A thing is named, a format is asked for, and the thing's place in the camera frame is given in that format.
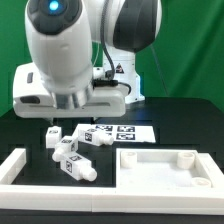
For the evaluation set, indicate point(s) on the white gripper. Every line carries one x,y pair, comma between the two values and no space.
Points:
32,100

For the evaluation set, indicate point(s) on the white square tabletop part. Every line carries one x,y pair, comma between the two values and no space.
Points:
158,170

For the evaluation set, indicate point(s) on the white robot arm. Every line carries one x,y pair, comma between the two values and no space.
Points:
74,46

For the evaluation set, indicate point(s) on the white U-shaped fence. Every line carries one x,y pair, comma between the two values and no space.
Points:
98,199

